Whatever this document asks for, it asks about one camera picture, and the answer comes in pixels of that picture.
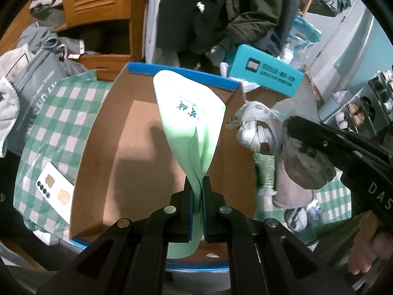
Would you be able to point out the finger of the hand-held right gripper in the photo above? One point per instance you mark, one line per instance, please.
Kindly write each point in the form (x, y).
(316, 138)

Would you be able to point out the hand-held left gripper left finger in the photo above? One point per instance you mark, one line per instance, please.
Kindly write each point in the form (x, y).
(192, 212)

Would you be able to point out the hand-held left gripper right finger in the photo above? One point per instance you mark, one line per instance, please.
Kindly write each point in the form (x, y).
(206, 212)

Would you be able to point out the blue-edged cardboard box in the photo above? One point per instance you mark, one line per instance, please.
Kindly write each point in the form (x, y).
(122, 159)

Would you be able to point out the light green printed cloth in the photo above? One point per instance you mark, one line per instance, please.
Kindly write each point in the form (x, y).
(184, 107)

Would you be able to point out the person's right hand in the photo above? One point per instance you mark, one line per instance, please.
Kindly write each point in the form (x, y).
(365, 242)

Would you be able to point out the grey shoe rack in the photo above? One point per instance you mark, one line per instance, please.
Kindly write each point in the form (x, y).
(353, 98)

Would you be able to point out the row of shoes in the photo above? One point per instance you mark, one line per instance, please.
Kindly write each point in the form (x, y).
(365, 104)

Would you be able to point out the white patterned sock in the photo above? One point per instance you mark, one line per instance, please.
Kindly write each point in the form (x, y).
(313, 212)
(295, 219)

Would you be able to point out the teal printed box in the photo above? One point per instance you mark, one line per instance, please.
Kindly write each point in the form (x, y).
(264, 67)

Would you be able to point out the teal white plastic bag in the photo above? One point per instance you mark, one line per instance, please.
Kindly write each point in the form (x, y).
(302, 37)

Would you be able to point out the white smartphone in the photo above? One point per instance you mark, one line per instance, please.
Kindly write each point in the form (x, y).
(55, 187)

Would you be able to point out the dark olive jacket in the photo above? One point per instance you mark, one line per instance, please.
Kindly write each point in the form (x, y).
(254, 3)

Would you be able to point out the green white checkered tablecloth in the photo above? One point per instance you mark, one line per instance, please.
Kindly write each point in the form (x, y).
(61, 123)

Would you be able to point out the black jacket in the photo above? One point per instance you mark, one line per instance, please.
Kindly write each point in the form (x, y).
(184, 12)

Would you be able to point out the grey printed tote bag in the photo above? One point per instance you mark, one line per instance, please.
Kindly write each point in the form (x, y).
(40, 80)

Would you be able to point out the light grey cloth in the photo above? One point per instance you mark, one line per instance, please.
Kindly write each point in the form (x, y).
(7, 107)

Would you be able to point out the wooden cabinet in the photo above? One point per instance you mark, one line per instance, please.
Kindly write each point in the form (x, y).
(101, 6)

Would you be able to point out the grey hoodie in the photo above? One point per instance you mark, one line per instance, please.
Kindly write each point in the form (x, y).
(46, 6)

